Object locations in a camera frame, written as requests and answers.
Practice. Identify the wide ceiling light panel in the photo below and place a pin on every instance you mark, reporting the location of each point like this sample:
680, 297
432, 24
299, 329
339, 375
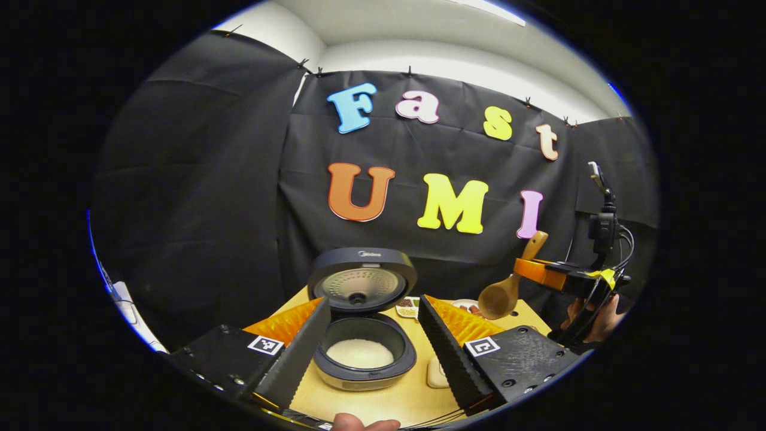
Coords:
491, 11

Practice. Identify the clear glass dish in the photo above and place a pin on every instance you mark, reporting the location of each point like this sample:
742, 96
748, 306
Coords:
437, 374

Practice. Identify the white sectioned grain plate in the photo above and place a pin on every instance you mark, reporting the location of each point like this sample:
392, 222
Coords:
407, 306

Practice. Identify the row of black cloth clips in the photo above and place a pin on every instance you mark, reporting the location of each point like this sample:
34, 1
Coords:
410, 71

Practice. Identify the grey and silver rice cooker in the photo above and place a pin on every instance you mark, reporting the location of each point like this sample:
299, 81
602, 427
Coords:
389, 266

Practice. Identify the brown meat piece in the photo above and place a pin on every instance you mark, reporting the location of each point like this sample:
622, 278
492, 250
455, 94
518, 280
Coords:
474, 310

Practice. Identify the white rice heap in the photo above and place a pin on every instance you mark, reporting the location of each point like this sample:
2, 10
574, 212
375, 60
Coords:
359, 354

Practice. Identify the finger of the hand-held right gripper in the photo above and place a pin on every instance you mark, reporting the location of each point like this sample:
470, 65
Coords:
538, 272

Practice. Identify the white panel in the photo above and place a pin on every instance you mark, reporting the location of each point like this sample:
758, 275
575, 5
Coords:
125, 305

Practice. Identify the wooden spoon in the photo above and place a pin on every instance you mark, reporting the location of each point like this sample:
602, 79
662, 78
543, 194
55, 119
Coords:
497, 299

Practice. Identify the round white plate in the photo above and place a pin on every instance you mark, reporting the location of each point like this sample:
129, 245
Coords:
461, 303

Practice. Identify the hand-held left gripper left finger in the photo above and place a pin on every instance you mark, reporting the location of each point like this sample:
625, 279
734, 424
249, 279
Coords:
296, 359

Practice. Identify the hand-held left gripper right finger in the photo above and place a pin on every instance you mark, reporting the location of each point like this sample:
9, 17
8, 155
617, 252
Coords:
452, 359

